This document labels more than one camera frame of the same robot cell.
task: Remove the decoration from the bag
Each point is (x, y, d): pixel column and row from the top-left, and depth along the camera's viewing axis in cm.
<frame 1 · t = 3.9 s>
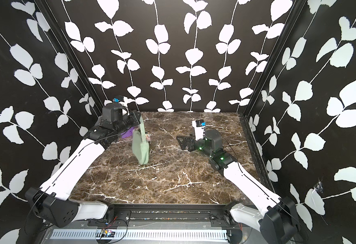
left hand: (141, 110, 74), fingers closed
right hand: (181, 134, 74), fingers open
green corduroy bag: (140, 148, 80), point 20 cm above the table

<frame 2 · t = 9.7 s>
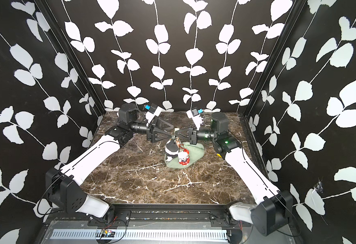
left hand: (170, 131, 64), fingers open
right hand: (175, 132, 65), fingers closed
green corduroy bag: (196, 151, 76), point 22 cm above the table
white red plush charm: (183, 157, 74), point 22 cm above the table
black white plush charm: (172, 149, 73), point 26 cm above the table

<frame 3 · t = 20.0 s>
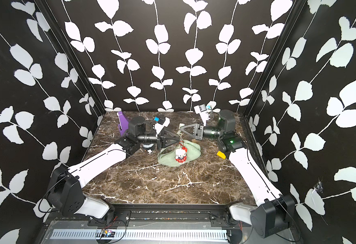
left hand: (177, 137, 69), fingers open
right hand: (180, 129, 63), fingers closed
green corduroy bag: (165, 157, 84), point 13 cm above the table
white red plush charm: (180, 153, 73), point 24 cm above the table
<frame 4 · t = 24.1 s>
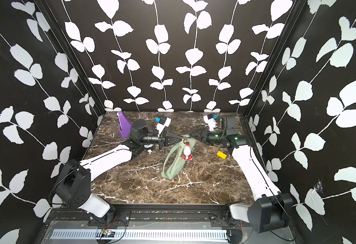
left hand: (180, 138, 69), fingers closed
right hand: (191, 134, 72), fingers open
green corduroy bag: (178, 162, 78), point 17 cm above the table
white red plush charm: (186, 154, 73), point 24 cm above the table
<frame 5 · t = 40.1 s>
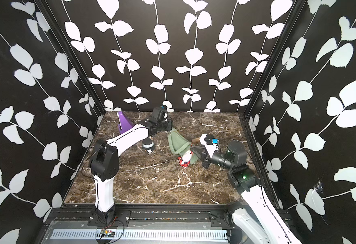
left hand: (172, 120, 93), fingers closed
right hand: (190, 146, 64), fingers closed
green corduroy bag: (178, 145, 97), point 7 cm above the table
white red plush charm: (185, 159, 66), point 28 cm above the table
